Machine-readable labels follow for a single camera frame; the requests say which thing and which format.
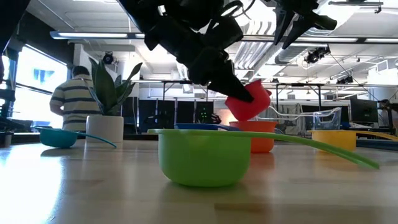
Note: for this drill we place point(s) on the yellow measuring cup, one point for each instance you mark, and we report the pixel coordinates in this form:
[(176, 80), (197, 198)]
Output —
[(334, 139)]

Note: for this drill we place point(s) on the white plant pot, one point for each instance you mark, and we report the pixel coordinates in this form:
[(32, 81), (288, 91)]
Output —
[(104, 129)]

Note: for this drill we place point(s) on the bright window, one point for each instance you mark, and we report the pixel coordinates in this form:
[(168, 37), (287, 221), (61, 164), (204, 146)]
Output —
[(37, 90)]

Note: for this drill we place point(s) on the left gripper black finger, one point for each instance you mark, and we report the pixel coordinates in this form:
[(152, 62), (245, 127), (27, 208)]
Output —
[(233, 90)]

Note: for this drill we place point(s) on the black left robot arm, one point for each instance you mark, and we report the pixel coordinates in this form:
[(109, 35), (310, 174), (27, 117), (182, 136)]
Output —
[(174, 25)]

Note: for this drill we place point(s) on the silver ventilation duct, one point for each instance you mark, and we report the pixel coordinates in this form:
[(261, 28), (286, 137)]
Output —
[(290, 54)]

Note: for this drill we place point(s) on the black ceiling-mounted device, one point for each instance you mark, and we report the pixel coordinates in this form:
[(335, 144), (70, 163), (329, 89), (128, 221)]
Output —
[(317, 55)]

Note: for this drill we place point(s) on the person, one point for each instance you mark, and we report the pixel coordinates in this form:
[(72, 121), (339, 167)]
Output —
[(76, 102)]

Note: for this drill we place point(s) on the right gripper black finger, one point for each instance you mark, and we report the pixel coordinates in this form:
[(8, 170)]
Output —
[(295, 32), (283, 26)]

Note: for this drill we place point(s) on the black background table frame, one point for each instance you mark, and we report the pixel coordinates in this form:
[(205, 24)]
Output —
[(298, 84), (174, 82)]

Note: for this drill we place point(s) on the orange measuring cup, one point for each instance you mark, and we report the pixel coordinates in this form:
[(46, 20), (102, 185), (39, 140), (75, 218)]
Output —
[(262, 141)]

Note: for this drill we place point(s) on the green measuring cup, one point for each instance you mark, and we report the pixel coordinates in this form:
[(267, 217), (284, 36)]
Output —
[(202, 158)]

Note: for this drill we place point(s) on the black computer monitor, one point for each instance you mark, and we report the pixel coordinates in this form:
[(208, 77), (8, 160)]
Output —
[(363, 110)]

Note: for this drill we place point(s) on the long ceiling light strip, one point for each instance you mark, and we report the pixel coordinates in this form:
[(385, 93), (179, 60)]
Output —
[(326, 40), (93, 35)]

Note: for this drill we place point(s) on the black diagonal frame strut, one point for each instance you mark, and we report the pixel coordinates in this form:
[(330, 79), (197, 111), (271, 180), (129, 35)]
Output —
[(9, 18)]

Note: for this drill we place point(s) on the clear plastic basket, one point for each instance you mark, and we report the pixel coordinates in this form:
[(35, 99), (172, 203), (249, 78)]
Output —
[(326, 119)]

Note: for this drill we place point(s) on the blue measuring cup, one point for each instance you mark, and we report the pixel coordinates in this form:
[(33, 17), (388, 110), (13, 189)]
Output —
[(202, 126)]

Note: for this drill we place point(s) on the teal measuring cup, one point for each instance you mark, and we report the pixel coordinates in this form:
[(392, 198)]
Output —
[(57, 138)]

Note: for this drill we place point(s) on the red measuring cup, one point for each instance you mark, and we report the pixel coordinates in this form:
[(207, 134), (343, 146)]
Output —
[(252, 109)]

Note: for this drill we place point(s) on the green snake plant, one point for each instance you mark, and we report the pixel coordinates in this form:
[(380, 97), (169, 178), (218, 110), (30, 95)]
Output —
[(105, 93)]

